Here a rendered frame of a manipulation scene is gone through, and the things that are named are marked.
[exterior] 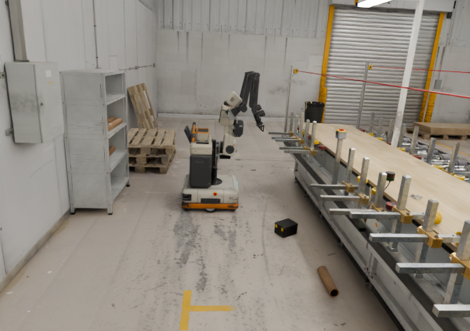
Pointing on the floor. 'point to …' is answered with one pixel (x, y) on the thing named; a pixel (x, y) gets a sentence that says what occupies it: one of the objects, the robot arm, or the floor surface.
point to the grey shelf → (94, 136)
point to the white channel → (409, 44)
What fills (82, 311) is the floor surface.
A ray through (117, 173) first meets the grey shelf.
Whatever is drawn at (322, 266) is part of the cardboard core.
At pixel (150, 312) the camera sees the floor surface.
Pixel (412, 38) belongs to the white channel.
